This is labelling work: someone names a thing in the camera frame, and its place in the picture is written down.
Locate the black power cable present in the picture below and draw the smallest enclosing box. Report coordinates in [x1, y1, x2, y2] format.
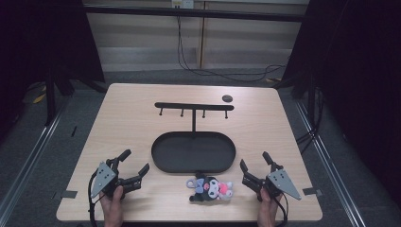
[176, 6, 288, 79]
[175, 6, 278, 84]

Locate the person's right hand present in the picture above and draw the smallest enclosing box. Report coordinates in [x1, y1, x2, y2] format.
[256, 187, 284, 227]

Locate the black hook rack with tray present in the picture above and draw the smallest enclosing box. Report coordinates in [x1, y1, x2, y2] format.
[150, 101, 237, 175]

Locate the grey tape piece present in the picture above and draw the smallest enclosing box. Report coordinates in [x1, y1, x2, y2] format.
[61, 189, 78, 200]
[302, 186, 323, 197]

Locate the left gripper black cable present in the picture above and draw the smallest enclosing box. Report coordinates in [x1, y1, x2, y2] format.
[87, 169, 106, 227]

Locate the metal floor rail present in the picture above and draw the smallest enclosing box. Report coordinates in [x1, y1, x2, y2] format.
[0, 100, 70, 220]
[294, 99, 368, 227]

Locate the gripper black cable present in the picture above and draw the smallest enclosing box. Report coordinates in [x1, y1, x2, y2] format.
[273, 192, 289, 227]
[87, 169, 106, 227]

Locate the plush toy keychain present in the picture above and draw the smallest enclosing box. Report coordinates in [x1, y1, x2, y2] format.
[185, 172, 235, 203]

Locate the black metal stand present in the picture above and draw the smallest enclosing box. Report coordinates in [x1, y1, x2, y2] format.
[305, 74, 320, 141]
[44, 67, 59, 127]

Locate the black horizontal bar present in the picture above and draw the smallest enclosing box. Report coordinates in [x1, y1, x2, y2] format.
[82, 4, 306, 24]

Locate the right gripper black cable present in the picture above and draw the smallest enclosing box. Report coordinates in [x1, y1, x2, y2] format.
[273, 192, 289, 227]

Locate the person's left hand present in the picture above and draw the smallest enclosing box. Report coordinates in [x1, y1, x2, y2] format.
[99, 185, 125, 227]

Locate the black curtain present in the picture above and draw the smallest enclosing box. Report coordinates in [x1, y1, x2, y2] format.
[278, 0, 401, 200]
[0, 0, 107, 140]

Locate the white wall power outlet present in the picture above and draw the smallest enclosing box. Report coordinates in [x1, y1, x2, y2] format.
[170, 0, 195, 9]

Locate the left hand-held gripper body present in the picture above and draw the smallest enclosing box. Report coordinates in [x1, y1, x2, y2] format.
[90, 159, 143, 200]

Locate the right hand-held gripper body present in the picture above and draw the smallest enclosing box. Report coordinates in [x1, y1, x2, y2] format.
[241, 163, 303, 202]

